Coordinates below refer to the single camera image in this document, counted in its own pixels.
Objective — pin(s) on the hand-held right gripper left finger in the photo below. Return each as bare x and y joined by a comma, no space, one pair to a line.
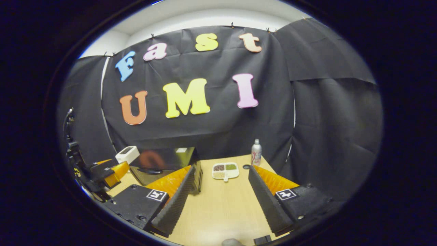
175,205

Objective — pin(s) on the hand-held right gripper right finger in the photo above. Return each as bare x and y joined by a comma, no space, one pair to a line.
266,201

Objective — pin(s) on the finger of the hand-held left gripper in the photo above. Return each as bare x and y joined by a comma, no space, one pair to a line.
102,162
117,172

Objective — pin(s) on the black electric oven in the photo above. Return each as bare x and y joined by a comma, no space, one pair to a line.
160,159

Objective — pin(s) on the white toaster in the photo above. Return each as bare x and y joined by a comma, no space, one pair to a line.
127,154

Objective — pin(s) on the small black cap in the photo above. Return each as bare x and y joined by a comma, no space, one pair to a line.
246,166

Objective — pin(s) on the pink and white spray can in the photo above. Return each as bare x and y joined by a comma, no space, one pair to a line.
256,153

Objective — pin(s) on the white divided dish with grains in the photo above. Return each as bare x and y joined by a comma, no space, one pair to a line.
225,172

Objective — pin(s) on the black backdrop cloth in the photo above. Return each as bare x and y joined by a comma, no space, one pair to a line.
222,130

